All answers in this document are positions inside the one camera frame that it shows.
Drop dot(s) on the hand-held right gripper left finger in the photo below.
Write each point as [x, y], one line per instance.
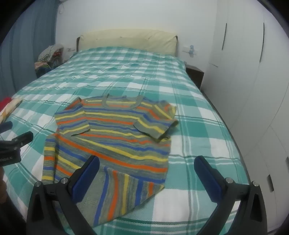
[87, 178]

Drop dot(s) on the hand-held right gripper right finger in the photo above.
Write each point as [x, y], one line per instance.
[207, 178]

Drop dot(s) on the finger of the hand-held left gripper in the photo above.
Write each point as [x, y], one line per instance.
[21, 141]
[6, 127]

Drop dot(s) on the striped knit sweater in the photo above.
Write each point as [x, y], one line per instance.
[126, 140]

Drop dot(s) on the pile of mixed clothes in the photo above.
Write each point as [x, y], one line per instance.
[48, 54]

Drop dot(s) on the cream patterned folded cloth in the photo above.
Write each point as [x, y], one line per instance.
[10, 111]

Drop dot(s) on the red folded cloth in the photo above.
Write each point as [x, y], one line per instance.
[5, 103]

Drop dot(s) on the bed with green plaid blanket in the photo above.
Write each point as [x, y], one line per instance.
[198, 126]

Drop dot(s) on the blue curtain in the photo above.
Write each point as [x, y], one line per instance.
[27, 45]

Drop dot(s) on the dark wooden nightstand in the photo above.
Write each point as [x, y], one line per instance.
[195, 73]

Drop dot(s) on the white wardrobe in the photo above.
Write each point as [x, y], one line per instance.
[243, 67]

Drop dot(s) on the cream padded headboard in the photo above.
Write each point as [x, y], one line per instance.
[135, 39]

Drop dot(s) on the small white wall outlet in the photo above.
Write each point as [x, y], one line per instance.
[71, 49]

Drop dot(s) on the wall socket with blue plug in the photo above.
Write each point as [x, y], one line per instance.
[189, 50]

